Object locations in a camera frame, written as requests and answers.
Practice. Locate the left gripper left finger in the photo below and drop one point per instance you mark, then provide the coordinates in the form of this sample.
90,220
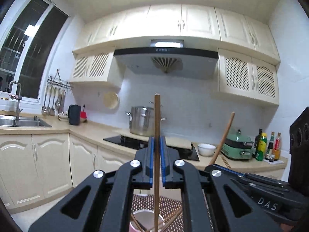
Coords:
103,201

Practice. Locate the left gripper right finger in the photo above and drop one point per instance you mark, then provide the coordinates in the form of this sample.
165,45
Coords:
211,199

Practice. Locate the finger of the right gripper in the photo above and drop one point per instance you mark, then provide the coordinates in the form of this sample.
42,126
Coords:
227,170

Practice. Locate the black gas stove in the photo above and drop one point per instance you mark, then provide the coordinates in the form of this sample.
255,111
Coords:
187,154

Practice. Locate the dark sauce bottle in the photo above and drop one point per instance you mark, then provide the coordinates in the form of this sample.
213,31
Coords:
270,146

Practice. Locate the green oil bottle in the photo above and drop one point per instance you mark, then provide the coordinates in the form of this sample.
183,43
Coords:
261,148

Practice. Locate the white bowl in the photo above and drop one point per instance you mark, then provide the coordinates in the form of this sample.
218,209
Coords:
206,150

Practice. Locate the green electric cooker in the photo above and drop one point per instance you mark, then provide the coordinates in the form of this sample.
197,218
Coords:
237,146

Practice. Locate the dark olive oil bottle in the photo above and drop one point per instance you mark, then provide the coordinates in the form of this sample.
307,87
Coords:
256,143

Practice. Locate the red cap sauce bottle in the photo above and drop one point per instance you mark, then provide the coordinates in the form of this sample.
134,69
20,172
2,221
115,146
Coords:
277,147

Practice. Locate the pink utensil holder cup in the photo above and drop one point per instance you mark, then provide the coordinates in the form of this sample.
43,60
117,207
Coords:
146,219

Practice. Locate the stainless steel stock pot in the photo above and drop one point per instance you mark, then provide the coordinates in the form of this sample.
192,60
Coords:
141,120

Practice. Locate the red container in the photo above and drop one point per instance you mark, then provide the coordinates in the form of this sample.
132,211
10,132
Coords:
83,116

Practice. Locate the black electric kettle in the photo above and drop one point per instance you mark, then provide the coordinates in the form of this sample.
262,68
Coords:
74,114

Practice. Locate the round wooden board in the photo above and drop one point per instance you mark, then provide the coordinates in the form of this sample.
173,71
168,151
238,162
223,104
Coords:
110,100

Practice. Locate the range hood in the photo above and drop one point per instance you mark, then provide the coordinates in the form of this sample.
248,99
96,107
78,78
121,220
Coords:
169,61

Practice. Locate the hanging utensil rack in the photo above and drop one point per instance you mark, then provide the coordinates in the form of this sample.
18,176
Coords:
55,95

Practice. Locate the steel sink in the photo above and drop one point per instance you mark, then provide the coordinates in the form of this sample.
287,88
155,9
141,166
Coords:
12,121

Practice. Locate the steel faucet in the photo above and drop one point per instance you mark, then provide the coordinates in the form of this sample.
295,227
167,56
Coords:
18,97

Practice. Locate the window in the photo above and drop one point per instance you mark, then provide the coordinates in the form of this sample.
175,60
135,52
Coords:
26,47

